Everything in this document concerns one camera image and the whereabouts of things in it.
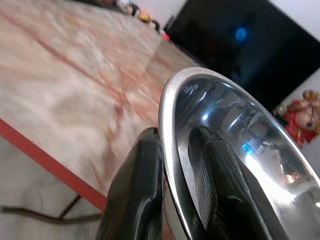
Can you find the small dark figurine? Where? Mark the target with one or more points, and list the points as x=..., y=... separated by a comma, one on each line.
x=155, y=24

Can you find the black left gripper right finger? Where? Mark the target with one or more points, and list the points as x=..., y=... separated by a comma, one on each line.
x=225, y=195

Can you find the small red object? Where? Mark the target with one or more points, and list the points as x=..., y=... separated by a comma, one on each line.
x=165, y=36

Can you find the shiny steel plate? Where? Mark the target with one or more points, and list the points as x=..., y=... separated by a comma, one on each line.
x=270, y=140

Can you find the red table frame edge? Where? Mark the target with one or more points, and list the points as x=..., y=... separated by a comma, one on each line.
x=55, y=165

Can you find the small white figurine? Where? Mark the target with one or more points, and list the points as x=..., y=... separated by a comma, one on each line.
x=127, y=6

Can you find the small yellow figurine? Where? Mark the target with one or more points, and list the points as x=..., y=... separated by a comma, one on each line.
x=144, y=16

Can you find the red and gold idol figurine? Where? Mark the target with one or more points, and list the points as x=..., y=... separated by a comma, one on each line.
x=300, y=120

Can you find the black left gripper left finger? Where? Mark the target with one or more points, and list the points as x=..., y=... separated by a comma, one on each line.
x=137, y=190

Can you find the black flat screen television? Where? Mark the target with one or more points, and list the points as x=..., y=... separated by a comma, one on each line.
x=240, y=50

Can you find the dark brown straight table strut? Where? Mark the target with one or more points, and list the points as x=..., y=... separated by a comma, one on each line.
x=70, y=206

